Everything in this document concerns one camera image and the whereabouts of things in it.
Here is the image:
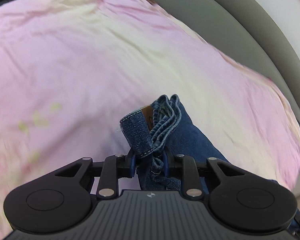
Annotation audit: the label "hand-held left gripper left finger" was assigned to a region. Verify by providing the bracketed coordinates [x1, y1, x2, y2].
[54, 147, 137, 199]

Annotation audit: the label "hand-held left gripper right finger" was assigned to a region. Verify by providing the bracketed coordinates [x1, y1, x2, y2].
[164, 146, 243, 199]

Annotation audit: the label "blue denim pants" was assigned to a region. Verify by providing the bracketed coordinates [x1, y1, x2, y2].
[119, 94, 300, 233]

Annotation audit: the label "pink floral blanket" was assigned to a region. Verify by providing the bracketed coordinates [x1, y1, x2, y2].
[0, 0, 300, 238]

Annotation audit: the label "grey upholstered bed headboard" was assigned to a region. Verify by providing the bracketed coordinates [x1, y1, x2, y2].
[135, 0, 300, 130]

